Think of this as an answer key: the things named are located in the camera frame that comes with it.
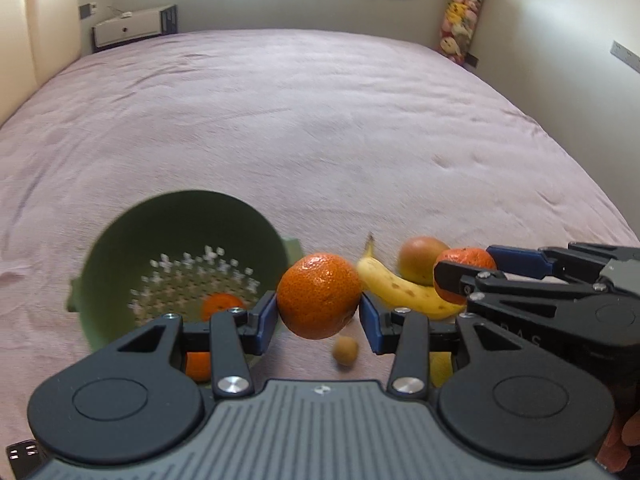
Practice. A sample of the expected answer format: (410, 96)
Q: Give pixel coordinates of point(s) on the white wall switch plate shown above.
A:
(625, 53)

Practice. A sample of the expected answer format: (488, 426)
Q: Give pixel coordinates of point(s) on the large orange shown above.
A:
(315, 295)

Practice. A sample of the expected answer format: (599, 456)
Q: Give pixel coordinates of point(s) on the orange tangerine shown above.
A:
(220, 305)
(465, 257)
(198, 366)

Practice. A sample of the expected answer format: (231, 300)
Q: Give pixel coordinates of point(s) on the yellow lemon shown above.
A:
(441, 367)

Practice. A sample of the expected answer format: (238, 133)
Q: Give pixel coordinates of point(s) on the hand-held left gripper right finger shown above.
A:
(370, 322)

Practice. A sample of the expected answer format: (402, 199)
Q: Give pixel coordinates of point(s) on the hanging plush toy organiser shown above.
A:
(460, 15)

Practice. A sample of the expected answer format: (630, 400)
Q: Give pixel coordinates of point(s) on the white bedside cabinet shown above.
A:
(130, 25)

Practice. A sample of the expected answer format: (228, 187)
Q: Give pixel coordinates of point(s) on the cream padded headboard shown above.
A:
(40, 35)

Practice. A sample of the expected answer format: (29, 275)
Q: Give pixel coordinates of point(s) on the red and green apple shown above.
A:
(420, 260)

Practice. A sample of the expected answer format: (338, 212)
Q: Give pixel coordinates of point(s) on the person's right hand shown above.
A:
(620, 442)

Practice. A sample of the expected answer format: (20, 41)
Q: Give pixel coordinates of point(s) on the green colander bowl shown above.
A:
(150, 230)

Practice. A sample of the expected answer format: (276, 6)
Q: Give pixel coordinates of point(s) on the black wall socket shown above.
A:
(87, 11)

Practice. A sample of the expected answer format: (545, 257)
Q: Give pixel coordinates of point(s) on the pink bed blanket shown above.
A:
(300, 135)

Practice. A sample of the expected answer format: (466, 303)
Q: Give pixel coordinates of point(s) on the yellow banana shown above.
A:
(395, 285)

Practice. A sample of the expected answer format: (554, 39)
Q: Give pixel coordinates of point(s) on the small brown longan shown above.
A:
(345, 352)

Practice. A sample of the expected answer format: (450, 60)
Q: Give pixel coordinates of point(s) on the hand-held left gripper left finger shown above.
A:
(267, 322)

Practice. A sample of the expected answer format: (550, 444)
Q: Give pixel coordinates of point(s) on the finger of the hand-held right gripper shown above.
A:
(520, 261)
(470, 274)

